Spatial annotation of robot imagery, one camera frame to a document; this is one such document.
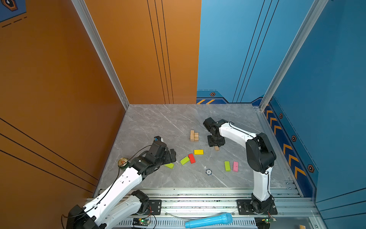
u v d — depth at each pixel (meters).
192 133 0.99
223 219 0.67
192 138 0.97
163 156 0.68
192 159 0.91
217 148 0.94
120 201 0.47
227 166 0.87
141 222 0.71
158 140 0.71
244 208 0.72
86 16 0.72
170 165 0.87
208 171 0.85
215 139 0.79
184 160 0.89
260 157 0.52
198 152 0.95
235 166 0.87
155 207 0.73
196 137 0.99
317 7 0.70
